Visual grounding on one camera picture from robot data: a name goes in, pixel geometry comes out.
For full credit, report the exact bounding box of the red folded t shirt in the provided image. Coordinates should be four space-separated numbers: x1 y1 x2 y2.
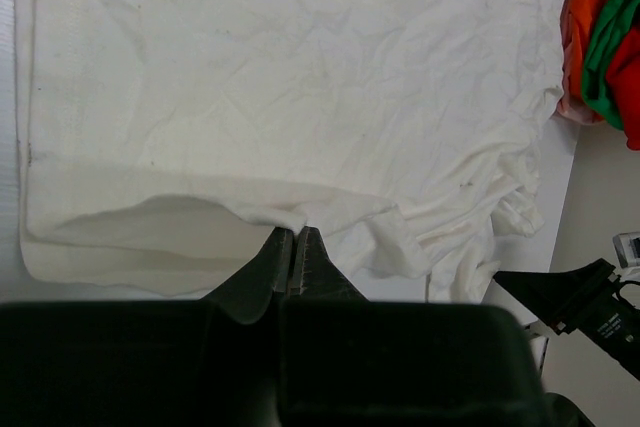
606 0 639 151

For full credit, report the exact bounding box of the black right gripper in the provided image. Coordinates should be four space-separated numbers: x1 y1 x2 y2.
493 259 639 378

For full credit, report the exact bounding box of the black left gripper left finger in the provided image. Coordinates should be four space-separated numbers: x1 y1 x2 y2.
199 228 294 325

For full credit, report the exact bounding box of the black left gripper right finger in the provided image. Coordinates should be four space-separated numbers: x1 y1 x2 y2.
287 227 366 301

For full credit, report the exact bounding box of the pink folded t shirt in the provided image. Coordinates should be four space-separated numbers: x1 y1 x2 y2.
556 0 597 125

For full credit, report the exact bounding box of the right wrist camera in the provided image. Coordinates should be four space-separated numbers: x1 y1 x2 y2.
613 232 640 269

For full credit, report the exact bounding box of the white t shirt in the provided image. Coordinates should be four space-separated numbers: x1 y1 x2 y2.
15 0 563 302

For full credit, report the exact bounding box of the green folded t shirt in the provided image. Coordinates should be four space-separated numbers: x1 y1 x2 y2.
581 0 639 130

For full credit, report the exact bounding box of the orange folded t shirt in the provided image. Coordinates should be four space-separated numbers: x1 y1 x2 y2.
568 0 606 105

